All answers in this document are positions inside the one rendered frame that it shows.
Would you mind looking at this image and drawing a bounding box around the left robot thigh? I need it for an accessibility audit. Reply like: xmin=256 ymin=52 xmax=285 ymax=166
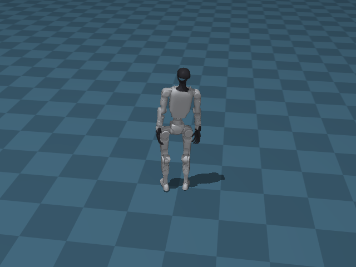
xmin=160 ymin=126 xmax=171 ymax=164

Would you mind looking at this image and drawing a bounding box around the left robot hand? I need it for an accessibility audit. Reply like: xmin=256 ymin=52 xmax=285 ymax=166
xmin=156 ymin=128 xmax=163 ymax=145

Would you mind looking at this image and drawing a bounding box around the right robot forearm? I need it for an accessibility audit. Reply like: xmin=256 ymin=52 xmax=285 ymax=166
xmin=194 ymin=108 xmax=201 ymax=130

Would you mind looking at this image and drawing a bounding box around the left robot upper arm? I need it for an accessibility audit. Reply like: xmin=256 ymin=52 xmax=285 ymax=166
xmin=160 ymin=88 xmax=172 ymax=114

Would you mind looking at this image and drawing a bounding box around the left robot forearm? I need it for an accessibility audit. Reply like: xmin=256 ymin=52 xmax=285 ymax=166
xmin=156 ymin=107 xmax=165 ymax=131

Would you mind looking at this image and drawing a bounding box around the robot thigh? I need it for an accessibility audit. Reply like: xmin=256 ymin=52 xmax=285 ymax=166
xmin=181 ymin=125 xmax=193 ymax=164
xmin=160 ymin=126 xmax=171 ymax=164

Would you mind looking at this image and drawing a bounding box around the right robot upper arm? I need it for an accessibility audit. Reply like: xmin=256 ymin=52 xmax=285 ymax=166
xmin=192 ymin=89 xmax=201 ymax=114

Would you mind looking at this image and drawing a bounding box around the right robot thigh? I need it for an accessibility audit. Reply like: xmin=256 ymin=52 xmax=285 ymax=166
xmin=181 ymin=125 xmax=193 ymax=164

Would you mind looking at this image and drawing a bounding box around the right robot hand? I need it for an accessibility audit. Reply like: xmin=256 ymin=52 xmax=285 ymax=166
xmin=191 ymin=126 xmax=201 ymax=144

